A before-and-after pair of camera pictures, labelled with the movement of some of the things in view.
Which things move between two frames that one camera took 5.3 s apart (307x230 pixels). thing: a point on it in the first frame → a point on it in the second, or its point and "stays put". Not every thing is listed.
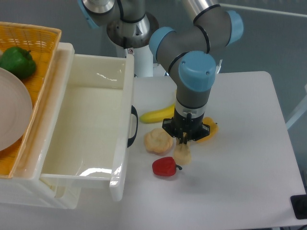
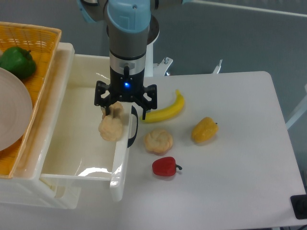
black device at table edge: [299, 203] stays put
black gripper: [193, 127] → [126, 87]
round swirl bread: [157, 141] stays put
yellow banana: [163, 114] stays put
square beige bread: [182, 152] → [112, 127]
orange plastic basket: [41, 42] stays put
